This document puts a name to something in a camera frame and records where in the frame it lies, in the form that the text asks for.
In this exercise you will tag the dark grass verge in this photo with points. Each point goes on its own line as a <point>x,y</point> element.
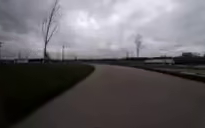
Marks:
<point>176,72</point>

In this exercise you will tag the dark grass field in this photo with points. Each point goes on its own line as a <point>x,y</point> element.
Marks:
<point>30,83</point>

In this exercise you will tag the utility pole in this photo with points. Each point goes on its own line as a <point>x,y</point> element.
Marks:
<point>0,50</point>

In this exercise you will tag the grey concrete path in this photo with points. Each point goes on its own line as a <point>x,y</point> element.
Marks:
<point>123,100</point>

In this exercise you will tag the tall bare tree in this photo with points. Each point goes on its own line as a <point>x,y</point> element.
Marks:
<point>47,36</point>

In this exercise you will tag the grey road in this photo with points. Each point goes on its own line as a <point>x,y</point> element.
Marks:
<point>193,70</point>

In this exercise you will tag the white low building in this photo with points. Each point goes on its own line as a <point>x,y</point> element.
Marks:
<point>159,61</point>

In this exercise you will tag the thin pole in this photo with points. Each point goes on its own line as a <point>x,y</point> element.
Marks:
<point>62,52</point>

